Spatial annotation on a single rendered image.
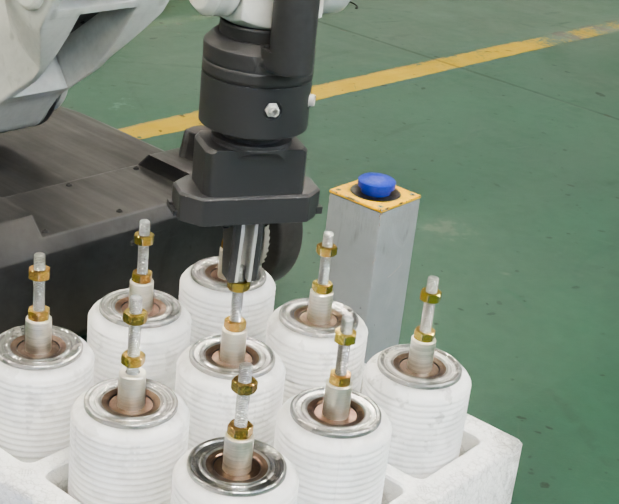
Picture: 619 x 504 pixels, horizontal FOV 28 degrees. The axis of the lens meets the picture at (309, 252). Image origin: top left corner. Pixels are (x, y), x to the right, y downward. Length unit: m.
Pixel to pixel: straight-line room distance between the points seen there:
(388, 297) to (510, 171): 1.08
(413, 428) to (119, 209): 0.58
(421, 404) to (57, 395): 0.31
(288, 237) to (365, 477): 0.72
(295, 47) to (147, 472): 0.35
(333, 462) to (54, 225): 0.60
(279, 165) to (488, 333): 0.81
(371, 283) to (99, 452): 0.42
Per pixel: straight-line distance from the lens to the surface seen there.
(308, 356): 1.15
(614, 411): 1.64
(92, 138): 1.84
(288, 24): 0.93
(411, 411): 1.09
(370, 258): 1.31
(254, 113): 0.97
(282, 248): 1.70
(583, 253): 2.09
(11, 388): 1.08
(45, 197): 1.57
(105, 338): 1.15
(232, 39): 0.97
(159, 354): 1.15
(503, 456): 1.16
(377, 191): 1.30
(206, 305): 1.22
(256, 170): 1.00
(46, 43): 1.47
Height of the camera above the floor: 0.79
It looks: 24 degrees down
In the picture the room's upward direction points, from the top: 6 degrees clockwise
